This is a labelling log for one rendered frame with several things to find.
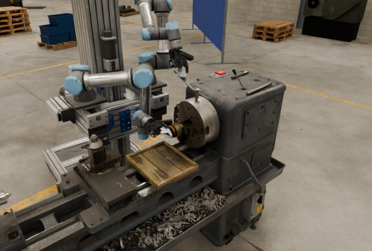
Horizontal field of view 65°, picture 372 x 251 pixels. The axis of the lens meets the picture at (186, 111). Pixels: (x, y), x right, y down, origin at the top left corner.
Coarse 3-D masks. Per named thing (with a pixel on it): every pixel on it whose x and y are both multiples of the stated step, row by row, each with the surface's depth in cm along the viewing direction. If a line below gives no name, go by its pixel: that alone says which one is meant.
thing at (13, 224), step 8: (0, 192) 123; (0, 200) 122; (0, 216) 134; (8, 216) 134; (0, 224) 130; (8, 224) 130; (16, 224) 130; (0, 232) 126; (8, 232) 126; (16, 232) 128; (0, 240) 122; (8, 240) 123; (16, 240) 125; (24, 240) 128; (0, 248) 122; (8, 248) 124; (16, 248) 126
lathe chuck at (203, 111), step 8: (184, 104) 182; (192, 104) 176; (200, 104) 177; (192, 112) 178; (200, 112) 173; (208, 112) 175; (192, 120) 180; (200, 120) 173; (208, 120) 174; (208, 128) 175; (192, 136) 185; (200, 136) 178; (208, 136) 176; (192, 144) 187; (200, 144) 180
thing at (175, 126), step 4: (172, 124) 177; (176, 124) 176; (180, 124) 179; (168, 128) 175; (172, 128) 174; (176, 128) 174; (180, 128) 175; (172, 132) 173; (176, 132) 175; (180, 132) 176; (172, 136) 174; (176, 136) 176
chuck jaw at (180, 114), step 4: (180, 104) 185; (176, 108) 183; (180, 108) 183; (176, 112) 184; (180, 112) 182; (184, 112) 183; (176, 116) 182; (180, 116) 181; (184, 116) 182; (176, 120) 179; (180, 120) 180; (184, 120) 182
